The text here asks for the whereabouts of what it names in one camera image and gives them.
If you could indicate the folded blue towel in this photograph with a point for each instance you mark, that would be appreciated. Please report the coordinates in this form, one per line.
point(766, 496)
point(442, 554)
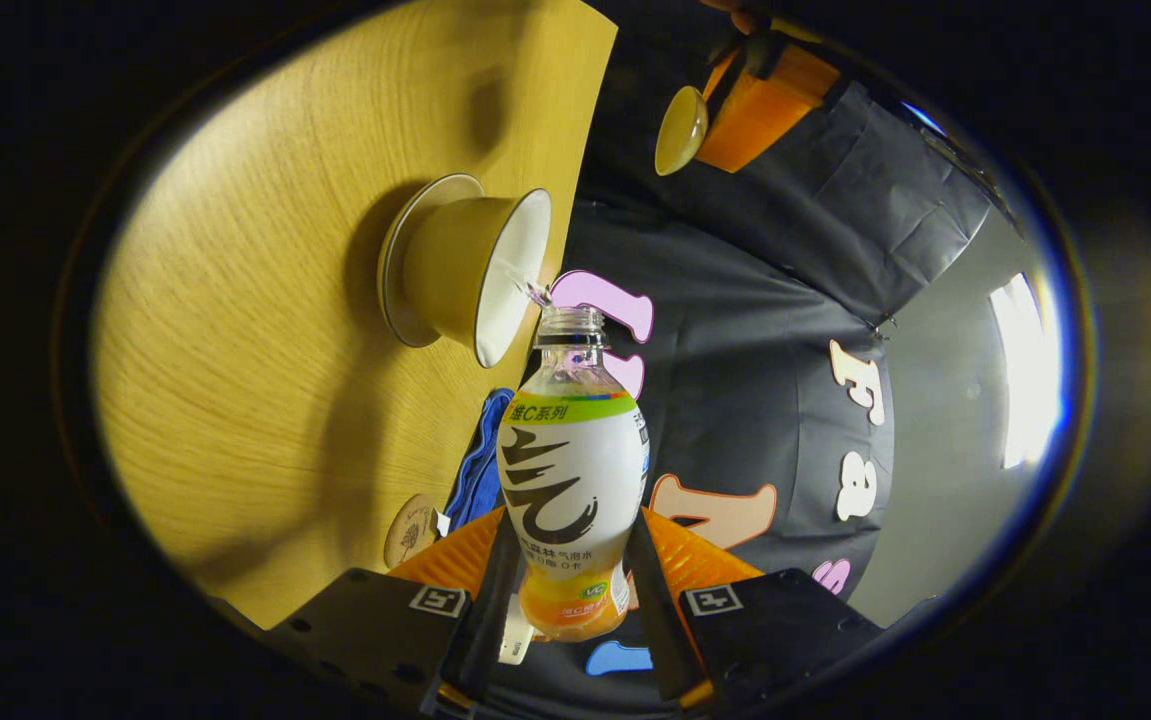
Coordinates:
point(480, 470)

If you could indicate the black backdrop cloth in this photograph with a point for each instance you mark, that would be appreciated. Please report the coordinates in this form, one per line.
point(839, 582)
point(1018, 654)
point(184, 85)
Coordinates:
point(755, 300)

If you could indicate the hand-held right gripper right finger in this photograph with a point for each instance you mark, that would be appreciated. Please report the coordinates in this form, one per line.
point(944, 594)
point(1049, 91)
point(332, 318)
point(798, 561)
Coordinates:
point(660, 620)

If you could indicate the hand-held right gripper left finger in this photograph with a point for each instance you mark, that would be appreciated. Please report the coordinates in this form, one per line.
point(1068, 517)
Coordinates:
point(490, 620)

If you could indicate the olive ceramic teacup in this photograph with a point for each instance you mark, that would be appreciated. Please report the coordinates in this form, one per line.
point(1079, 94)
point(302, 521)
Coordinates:
point(455, 270)

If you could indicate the round cork coaster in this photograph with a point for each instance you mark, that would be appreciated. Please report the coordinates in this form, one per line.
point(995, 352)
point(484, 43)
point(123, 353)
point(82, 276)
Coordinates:
point(410, 530)

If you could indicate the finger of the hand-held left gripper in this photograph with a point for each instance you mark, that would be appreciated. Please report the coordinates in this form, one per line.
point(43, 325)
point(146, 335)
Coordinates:
point(765, 120)
point(760, 50)

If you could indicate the labelled plastic water bottle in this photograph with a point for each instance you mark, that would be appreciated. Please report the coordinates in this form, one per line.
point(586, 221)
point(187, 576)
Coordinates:
point(575, 470)

